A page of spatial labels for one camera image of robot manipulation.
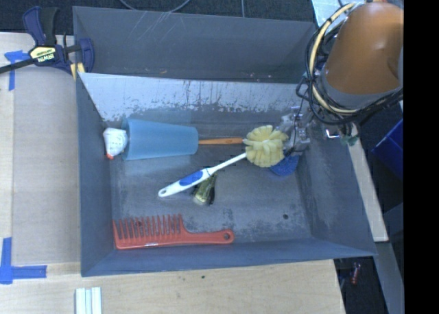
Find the blue flat piece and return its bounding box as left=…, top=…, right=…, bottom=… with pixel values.
left=268, top=154, right=300, bottom=178

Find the grey metal bin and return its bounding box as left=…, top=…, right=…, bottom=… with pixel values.
left=71, top=5, right=379, bottom=278

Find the orange wooden stick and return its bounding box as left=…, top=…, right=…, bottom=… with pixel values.
left=198, top=136, right=245, bottom=146

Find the olive green small bottle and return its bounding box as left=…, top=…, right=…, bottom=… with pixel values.
left=191, top=172, right=218, bottom=206

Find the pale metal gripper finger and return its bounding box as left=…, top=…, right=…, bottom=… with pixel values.
left=280, top=107, right=303, bottom=135
left=285, top=126, right=312, bottom=154

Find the blue plastic cup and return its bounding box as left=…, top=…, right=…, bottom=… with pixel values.
left=121, top=117, right=200, bottom=162

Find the yellow sponge brush white handle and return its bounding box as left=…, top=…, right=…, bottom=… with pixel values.
left=157, top=124, right=290, bottom=199

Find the orange-red comb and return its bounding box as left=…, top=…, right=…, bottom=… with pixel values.
left=112, top=213, right=236, bottom=251

